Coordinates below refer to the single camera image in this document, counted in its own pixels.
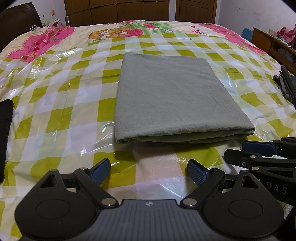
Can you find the grey-green pants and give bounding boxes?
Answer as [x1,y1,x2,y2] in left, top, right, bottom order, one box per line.
[114,52,255,144]

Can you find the dark grey clothes pile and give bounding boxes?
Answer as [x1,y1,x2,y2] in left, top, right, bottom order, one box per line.
[273,66,296,107]

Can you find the wooden side cabinet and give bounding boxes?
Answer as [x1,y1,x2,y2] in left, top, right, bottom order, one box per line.
[251,28,295,75]

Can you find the checkered floral bedspread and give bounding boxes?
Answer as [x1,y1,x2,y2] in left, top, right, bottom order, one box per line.
[1,20,295,240]

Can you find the red pink clothes heap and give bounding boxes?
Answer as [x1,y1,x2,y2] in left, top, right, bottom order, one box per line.
[277,27,296,48]

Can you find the black folded garment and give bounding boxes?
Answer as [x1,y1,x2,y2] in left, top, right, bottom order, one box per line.
[0,99,14,182]

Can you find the blue foam mat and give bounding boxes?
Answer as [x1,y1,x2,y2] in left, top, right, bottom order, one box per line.
[241,28,253,42]

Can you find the brown wooden door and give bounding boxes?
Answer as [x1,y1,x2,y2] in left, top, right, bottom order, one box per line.
[176,0,218,23]

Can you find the brown wooden wardrobe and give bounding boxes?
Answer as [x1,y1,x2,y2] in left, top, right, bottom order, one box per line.
[64,0,170,27]

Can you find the dark wooden headboard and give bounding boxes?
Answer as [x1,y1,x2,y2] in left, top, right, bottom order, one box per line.
[0,2,43,51]

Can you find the white cables on nightstand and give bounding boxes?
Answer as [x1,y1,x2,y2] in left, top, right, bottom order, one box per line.
[30,18,62,32]

